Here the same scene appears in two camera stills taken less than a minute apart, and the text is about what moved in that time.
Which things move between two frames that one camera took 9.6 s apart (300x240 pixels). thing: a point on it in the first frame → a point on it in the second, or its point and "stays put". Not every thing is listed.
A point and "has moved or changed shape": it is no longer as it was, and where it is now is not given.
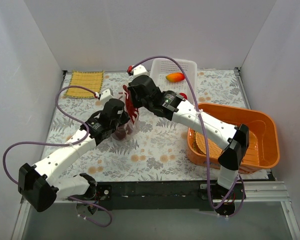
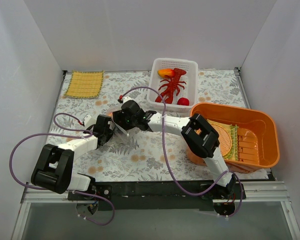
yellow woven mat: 91,79 stays put
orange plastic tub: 263,149 stays put
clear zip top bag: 127,130 has moved or changed shape
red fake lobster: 133,111 has moved or changed shape
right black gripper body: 134,93 → 117,119
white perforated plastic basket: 160,68 stays put
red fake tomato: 183,95 has moved or changed shape
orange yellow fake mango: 175,77 → 162,72
